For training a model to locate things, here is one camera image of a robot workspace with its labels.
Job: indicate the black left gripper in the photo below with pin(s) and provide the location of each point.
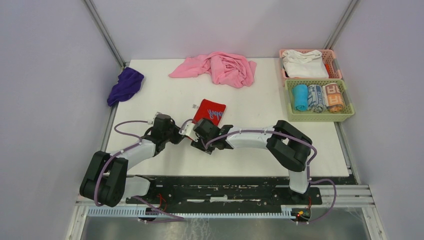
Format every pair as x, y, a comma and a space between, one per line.
178, 137

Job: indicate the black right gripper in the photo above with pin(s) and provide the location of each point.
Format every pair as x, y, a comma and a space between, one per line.
198, 144

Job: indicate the red blue patterned towel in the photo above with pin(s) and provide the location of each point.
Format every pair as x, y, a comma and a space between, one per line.
208, 109

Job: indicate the purple cloth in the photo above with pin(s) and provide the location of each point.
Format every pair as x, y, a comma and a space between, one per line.
128, 84

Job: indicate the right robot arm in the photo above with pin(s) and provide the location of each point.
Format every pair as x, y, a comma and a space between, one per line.
289, 146

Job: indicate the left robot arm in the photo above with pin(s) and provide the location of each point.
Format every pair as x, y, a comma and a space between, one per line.
105, 179

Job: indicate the crumpled pink cloth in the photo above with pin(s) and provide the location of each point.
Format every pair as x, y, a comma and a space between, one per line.
224, 68

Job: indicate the green plastic basket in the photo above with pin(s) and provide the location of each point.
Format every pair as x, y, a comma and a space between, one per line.
310, 116

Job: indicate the rolled light blue towel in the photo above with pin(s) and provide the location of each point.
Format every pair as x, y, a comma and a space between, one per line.
300, 96

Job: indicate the white folded cloth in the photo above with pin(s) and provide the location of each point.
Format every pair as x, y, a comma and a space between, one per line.
308, 65

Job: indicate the orange item in pink basket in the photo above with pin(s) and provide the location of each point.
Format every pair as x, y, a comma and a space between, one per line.
327, 66

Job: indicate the pink plastic basket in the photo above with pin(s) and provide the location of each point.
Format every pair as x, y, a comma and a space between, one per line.
328, 57

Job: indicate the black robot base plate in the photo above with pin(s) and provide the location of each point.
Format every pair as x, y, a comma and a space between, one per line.
226, 195

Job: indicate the white slotted cable duct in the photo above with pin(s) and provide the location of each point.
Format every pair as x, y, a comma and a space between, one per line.
145, 212

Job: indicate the aluminium frame rails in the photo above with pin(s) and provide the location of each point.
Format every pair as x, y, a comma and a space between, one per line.
348, 212

